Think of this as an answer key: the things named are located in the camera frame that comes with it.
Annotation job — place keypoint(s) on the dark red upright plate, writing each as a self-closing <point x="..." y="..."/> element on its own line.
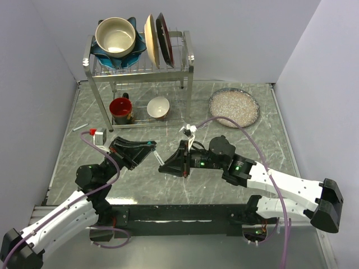
<point x="164" y="40"/>

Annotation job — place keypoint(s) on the cream upright plate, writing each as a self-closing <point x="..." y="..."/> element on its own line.
<point x="151" y="41"/>

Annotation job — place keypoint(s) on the white ceramic bowl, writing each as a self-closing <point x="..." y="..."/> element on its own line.
<point x="158" y="107"/>

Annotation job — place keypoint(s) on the small pen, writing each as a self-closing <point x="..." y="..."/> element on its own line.
<point x="158" y="157"/>

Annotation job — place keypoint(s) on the grey pen at left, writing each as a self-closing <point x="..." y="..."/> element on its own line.
<point x="80" y="127"/>

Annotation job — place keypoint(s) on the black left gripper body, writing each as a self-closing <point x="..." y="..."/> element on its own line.
<point x="120" y="160"/>

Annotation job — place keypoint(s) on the steel dish rack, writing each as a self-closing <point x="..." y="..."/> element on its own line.
<point x="144" y="81"/>

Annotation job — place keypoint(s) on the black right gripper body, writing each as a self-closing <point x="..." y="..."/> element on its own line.
<point x="198" y="158"/>

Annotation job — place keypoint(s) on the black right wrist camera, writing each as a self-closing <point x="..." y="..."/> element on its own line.
<point x="189" y="131"/>

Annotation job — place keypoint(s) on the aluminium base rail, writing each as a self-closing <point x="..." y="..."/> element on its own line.
<point x="28" y="247"/>

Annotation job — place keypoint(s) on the large beige bowl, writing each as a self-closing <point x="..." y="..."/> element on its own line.
<point x="116" y="36"/>

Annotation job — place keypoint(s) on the red and black mug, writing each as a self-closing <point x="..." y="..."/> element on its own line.
<point x="121" y="110"/>

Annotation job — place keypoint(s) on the speckled brown plate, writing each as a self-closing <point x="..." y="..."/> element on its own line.
<point x="235" y="104"/>

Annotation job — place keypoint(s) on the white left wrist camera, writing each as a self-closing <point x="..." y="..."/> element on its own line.
<point x="99" y="138"/>

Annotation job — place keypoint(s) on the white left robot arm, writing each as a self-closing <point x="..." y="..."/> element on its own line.
<point x="85" y="207"/>

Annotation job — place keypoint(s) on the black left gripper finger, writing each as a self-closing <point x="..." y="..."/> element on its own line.
<point x="131" y="144"/>
<point x="134" y="157"/>

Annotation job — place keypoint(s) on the blue flower-shaped dish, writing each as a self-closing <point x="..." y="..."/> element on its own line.
<point x="126" y="61"/>

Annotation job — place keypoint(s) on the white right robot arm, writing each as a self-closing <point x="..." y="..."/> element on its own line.
<point x="318" y="202"/>

